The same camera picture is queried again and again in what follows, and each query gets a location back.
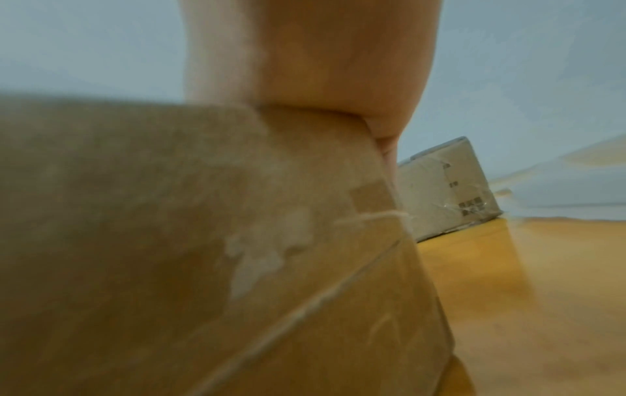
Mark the person's right hand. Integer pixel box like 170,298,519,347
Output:
180,0,444,174

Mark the brown cardboard box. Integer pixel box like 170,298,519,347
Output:
0,92,477,396

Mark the taped cardboard box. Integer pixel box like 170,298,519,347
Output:
395,136,503,243

